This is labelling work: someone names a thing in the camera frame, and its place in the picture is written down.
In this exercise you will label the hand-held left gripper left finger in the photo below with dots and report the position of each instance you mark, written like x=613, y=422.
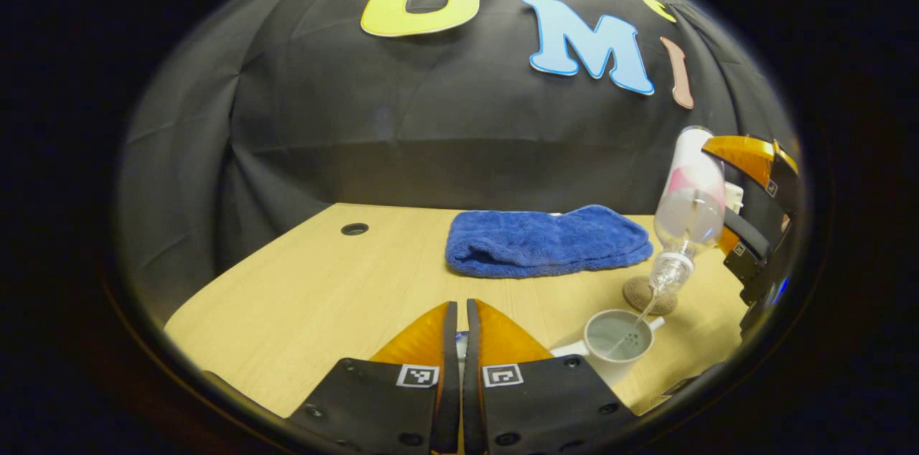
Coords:
x=450, y=369

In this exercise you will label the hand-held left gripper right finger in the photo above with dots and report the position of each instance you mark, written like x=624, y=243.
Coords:
x=472, y=369

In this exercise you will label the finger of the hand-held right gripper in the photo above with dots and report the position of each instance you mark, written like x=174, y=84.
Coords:
x=786, y=193
x=747, y=232

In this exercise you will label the clear water bottle pink label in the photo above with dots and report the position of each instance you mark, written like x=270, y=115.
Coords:
x=689, y=204

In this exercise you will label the round wooden coaster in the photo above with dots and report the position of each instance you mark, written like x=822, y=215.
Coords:
x=635, y=293

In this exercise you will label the grey teacup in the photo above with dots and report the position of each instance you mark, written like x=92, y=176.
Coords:
x=617, y=340

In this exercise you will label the white toaster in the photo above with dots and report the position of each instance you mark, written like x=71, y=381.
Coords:
x=733, y=196

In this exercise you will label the blue towel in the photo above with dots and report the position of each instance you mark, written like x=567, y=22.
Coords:
x=546, y=240

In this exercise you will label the black backdrop cloth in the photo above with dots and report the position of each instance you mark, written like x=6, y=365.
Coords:
x=431, y=118

